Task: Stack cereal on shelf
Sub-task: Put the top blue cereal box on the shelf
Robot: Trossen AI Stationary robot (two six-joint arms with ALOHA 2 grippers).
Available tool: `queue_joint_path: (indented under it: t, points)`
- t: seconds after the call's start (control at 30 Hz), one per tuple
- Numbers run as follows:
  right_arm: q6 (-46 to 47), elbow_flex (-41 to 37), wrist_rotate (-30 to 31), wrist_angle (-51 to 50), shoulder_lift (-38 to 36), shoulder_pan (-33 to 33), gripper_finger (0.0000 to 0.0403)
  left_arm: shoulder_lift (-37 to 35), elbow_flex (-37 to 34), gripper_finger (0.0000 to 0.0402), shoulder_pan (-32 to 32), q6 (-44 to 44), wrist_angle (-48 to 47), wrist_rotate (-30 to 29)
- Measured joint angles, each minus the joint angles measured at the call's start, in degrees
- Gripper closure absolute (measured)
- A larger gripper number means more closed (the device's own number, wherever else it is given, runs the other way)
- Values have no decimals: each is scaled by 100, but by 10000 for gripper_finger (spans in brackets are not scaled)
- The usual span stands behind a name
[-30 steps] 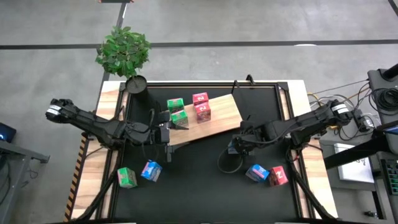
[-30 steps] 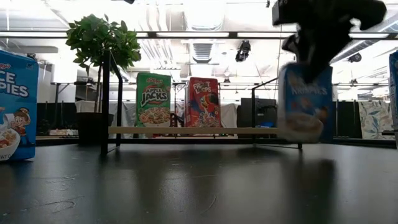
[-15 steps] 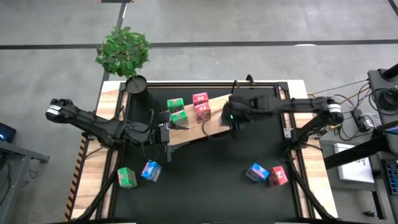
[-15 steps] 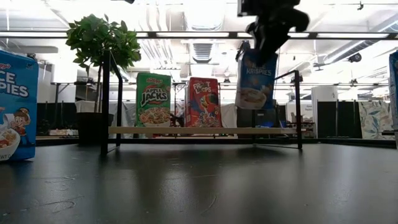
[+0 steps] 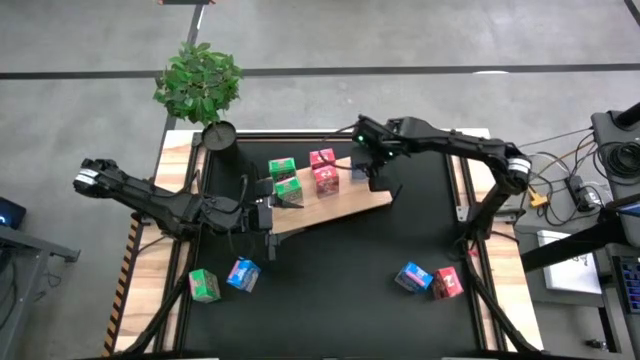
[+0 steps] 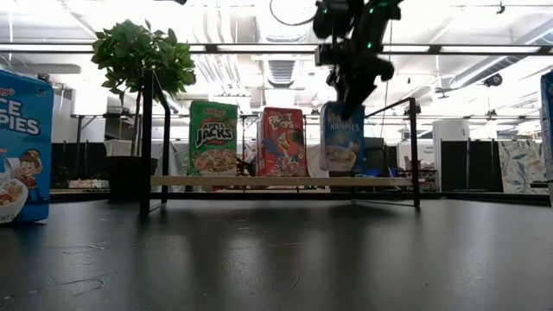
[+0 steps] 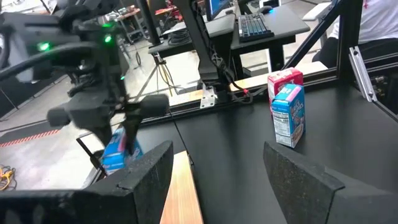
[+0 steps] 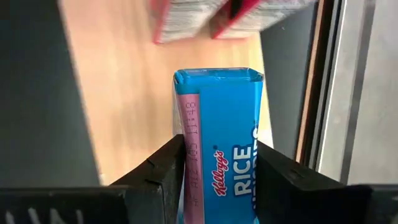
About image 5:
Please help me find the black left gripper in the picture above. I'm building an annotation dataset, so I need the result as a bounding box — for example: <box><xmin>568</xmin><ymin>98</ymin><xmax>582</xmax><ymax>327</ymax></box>
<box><xmin>247</xmin><ymin>177</ymin><xmax>305</xmax><ymax>235</ymax></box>

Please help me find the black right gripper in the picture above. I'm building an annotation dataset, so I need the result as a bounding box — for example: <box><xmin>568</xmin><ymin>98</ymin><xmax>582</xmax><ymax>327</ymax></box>
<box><xmin>352</xmin><ymin>114</ymin><xmax>407</xmax><ymax>202</ymax></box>

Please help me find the green Apple Jacks cereal box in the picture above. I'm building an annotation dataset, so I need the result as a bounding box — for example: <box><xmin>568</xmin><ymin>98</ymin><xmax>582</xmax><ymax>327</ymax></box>
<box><xmin>188</xmin><ymin>268</ymin><xmax>222</xmax><ymax>304</ymax></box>
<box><xmin>274</xmin><ymin>177</ymin><xmax>305</xmax><ymax>204</ymax></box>
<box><xmin>268</xmin><ymin>157</ymin><xmax>297</xmax><ymax>182</ymax></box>

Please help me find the blue Rice Krispies cereal box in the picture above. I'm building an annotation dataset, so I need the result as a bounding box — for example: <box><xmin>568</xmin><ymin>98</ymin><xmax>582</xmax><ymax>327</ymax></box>
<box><xmin>393</xmin><ymin>261</ymin><xmax>435</xmax><ymax>294</ymax></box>
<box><xmin>225</xmin><ymin>257</ymin><xmax>262</xmax><ymax>294</ymax></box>
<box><xmin>350</xmin><ymin>157</ymin><xmax>370</xmax><ymax>181</ymax></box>

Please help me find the red Froot Loops cereal box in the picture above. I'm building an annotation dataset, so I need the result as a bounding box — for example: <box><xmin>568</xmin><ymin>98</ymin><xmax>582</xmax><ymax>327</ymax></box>
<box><xmin>312</xmin><ymin>165</ymin><xmax>341</xmax><ymax>198</ymax></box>
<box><xmin>308</xmin><ymin>147</ymin><xmax>337</xmax><ymax>170</ymax></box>
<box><xmin>431</xmin><ymin>265</ymin><xmax>465</xmax><ymax>301</ymax></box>

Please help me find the green potted plant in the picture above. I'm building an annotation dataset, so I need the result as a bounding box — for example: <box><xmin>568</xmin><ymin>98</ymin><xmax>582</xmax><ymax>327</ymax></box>
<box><xmin>152</xmin><ymin>41</ymin><xmax>245</xmax><ymax>152</ymax></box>

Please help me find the yellow connector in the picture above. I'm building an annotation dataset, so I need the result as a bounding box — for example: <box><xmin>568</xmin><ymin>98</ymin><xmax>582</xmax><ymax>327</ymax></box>
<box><xmin>528</xmin><ymin>185</ymin><xmax>550</xmax><ymax>209</ymax></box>

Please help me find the yellow black hazard strip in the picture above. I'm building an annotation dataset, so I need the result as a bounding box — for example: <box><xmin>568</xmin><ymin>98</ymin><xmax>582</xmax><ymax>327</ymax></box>
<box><xmin>102</xmin><ymin>215</ymin><xmax>140</xmax><ymax>357</ymax></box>

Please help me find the black slanted bar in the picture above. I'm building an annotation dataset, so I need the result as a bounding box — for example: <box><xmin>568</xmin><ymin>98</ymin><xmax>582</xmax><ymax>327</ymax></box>
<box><xmin>519</xmin><ymin>207</ymin><xmax>640</xmax><ymax>274</ymax></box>

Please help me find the black power brick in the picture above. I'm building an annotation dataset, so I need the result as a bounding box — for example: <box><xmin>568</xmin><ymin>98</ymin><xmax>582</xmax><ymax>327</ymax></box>
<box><xmin>566</xmin><ymin>174</ymin><xmax>597</xmax><ymax>212</ymax></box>

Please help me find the white sheet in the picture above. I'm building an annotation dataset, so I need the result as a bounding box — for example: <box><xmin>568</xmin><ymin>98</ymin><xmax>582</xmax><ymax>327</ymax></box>
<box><xmin>536</xmin><ymin>229</ymin><xmax>603</xmax><ymax>295</ymax></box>

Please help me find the black pole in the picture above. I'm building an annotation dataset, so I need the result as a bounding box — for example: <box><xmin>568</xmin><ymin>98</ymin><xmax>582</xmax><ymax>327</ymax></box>
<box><xmin>614</xmin><ymin>102</ymin><xmax>640</xmax><ymax>129</ymax></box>

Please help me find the grey desk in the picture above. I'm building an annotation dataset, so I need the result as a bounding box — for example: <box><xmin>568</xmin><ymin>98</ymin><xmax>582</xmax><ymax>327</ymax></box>
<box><xmin>0</xmin><ymin>224</ymin><xmax>81</xmax><ymax>360</ymax></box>

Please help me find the black keypad with blue keys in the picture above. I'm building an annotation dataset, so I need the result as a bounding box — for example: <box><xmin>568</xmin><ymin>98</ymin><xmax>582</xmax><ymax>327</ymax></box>
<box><xmin>612</xmin><ymin>254</ymin><xmax>640</xmax><ymax>315</ymax></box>

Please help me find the dark blue screen device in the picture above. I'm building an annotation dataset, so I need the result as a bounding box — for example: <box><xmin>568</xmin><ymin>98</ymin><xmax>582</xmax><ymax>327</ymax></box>
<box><xmin>0</xmin><ymin>196</ymin><xmax>27</xmax><ymax>230</ymax></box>

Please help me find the wooden shelf with black frame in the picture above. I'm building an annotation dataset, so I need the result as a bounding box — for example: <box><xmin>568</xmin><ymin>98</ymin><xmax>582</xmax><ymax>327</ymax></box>
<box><xmin>259</xmin><ymin>155</ymin><xmax>395</xmax><ymax>237</ymax></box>

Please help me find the black frame strut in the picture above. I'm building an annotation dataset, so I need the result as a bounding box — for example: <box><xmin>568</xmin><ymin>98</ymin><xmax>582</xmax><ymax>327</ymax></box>
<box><xmin>119</xmin><ymin>272</ymin><xmax>194</xmax><ymax>356</ymax></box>
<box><xmin>462</xmin><ymin>252</ymin><xmax>539</xmax><ymax>356</ymax></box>

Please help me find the coiled black cable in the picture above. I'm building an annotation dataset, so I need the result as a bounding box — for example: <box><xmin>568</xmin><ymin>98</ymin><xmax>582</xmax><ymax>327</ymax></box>
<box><xmin>597</xmin><ymin>141</ymin><xmax>640</xmax><ymax>177</ymax></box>

